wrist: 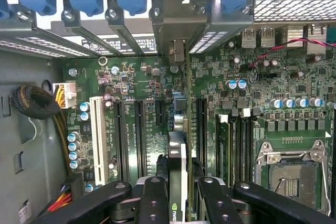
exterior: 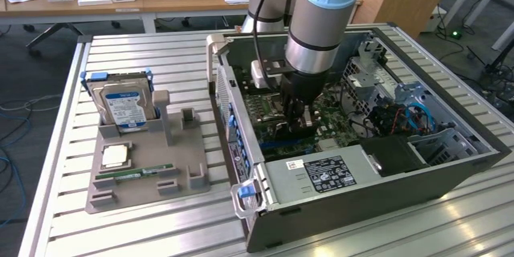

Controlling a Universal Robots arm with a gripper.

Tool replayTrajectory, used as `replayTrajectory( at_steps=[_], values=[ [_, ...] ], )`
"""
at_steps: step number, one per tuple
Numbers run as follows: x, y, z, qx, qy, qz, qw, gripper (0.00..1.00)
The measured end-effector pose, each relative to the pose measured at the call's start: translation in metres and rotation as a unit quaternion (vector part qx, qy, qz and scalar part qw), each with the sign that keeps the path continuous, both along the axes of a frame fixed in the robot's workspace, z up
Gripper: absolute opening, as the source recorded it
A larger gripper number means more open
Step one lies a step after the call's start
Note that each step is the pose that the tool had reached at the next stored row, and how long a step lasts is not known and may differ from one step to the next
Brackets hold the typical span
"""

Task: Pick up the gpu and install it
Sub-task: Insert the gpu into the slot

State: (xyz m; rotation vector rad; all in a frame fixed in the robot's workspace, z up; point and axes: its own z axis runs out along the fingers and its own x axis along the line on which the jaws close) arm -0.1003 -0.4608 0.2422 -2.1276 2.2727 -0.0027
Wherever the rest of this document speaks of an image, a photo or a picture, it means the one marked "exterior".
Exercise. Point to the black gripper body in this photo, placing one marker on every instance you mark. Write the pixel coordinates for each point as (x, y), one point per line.
(304, 87)

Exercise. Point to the CPU socket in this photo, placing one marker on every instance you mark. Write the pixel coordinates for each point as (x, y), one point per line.
(272, 105)

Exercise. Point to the black chair base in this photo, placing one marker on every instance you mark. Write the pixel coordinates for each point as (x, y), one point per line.
(52, 35)

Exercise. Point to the black fan duct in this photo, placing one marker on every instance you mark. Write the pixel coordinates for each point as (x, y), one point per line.
(392, 154)

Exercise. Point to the grey power supply unit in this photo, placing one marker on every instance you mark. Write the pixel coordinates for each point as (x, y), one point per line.
(288, 184)

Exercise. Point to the green Dell motherboard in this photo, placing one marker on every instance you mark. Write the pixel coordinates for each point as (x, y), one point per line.
(332, 127)

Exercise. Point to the green RAM stick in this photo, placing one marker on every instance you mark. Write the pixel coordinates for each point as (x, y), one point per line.
(132, 172)

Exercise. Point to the tall silver disk bay cage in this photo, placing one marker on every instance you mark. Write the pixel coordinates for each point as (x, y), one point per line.
(384, 67)

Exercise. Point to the grey parts rack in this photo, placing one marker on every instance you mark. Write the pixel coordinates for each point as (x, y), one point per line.
(184, 154)

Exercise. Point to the hard disk in blue carrier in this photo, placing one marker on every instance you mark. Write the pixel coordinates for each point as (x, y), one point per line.
(124, 103)

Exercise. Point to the device with green light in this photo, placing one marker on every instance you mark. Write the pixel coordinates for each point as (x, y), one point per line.
(455, 33)

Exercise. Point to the small silver disk bay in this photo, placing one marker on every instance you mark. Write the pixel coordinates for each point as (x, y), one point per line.
(442, 148)

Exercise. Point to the silver finned chipset heatsink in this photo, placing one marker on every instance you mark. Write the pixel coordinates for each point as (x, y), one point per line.
(328, 145)

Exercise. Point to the blue expansion slot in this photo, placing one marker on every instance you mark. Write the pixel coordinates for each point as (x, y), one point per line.
(276, 145)

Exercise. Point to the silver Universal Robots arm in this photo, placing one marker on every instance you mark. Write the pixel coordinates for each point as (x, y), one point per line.
(316, 28)

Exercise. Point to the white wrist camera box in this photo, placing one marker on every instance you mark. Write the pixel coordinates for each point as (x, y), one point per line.
(259, 73)

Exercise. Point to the silver CPU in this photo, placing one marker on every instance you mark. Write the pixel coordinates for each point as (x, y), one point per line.
(115, 156)

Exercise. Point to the black and silver PC case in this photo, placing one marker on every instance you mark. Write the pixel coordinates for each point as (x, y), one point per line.
(360, 209)

